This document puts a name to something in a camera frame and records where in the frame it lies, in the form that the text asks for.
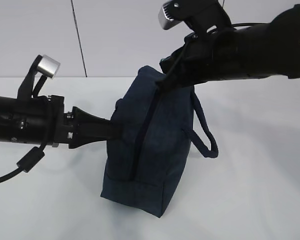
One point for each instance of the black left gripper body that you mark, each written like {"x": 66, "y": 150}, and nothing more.
{"x": 62, "y": 126}

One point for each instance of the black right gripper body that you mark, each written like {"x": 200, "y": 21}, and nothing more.
{"x": 197, "y": 58}

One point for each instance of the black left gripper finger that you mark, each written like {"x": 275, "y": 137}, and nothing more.
{"x": 88, "y": 129}

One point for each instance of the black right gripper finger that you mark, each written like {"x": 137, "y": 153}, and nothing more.
{"x": 174, "y": 74}

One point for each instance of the navy blue lunch bag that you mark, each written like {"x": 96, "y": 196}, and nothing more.
{"x": 145, "y": 165}

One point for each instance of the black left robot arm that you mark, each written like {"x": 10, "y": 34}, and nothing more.
{"x": 30, "y": 121}

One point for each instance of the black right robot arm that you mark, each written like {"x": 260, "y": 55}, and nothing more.
{"x": 218, "y": 50}

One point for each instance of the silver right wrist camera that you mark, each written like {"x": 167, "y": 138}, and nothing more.
{"x": 198, "y": 15}

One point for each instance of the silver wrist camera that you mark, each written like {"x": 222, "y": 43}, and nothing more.
{"x": 47, "y": 67}
{"x": 198, "y": 15}

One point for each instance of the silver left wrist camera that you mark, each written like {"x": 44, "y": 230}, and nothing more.
{"x": 47, "y": 67}

